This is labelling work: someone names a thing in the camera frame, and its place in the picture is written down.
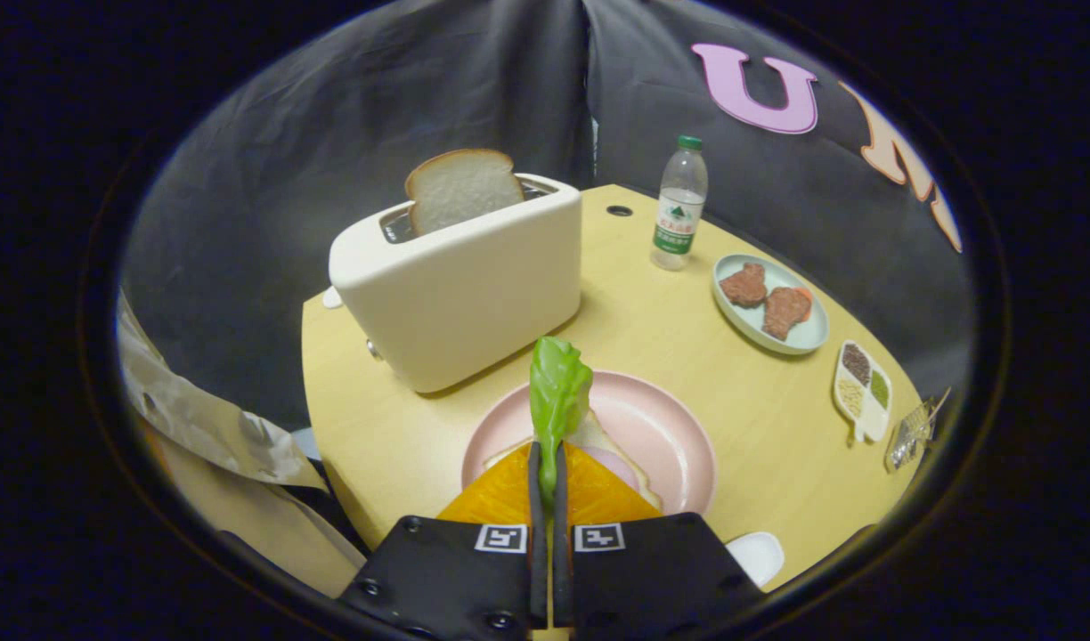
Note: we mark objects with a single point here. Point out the bread slice under toppings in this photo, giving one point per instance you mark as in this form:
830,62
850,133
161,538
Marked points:
597,434

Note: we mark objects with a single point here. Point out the green grains pile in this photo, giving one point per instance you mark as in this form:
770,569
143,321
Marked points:
880,389

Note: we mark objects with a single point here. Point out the small brown meat piece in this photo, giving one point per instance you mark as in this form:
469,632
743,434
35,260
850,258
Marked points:
743,287

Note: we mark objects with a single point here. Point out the light blue plate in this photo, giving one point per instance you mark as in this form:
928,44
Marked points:
743,322

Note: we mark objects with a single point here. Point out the orange food piece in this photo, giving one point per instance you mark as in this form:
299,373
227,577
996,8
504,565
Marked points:
805,296

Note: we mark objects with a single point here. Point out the small white dish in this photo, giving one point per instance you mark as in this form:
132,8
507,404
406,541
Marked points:
757,556

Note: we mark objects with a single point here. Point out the clear bottle green cap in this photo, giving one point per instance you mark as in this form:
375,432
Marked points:
679,223

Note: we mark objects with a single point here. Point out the clear glass holder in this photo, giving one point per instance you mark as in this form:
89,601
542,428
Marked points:
910,436

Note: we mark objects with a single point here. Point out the beige grains pile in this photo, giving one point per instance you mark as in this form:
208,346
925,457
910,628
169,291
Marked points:
851,398

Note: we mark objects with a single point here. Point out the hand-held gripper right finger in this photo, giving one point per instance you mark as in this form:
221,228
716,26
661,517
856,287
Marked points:
560,552

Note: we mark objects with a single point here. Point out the white bread slice brown crust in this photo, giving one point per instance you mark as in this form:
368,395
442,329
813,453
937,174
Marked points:
460,191

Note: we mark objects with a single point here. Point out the white toaster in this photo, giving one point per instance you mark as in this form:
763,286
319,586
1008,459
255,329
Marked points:
465,303

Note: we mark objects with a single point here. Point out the pink plate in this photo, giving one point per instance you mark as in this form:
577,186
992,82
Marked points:
665,436

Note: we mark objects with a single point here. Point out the dark brown grains pile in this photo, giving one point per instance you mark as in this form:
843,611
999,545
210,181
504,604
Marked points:
857,363

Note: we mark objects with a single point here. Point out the black backdrop cloth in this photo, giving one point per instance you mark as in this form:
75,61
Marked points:
331,133

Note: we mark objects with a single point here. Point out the pink ham slice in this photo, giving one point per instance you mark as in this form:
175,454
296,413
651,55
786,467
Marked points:
618,465

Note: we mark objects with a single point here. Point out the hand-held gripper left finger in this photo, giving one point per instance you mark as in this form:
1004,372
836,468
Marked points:
537,552

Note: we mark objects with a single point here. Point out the large brown meat piece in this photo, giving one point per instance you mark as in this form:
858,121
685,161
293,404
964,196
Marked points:
784,313

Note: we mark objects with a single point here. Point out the white divided dish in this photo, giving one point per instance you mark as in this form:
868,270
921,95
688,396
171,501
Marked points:
873,425

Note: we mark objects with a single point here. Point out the green lettuce leaf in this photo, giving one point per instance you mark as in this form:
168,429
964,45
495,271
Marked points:
558,392

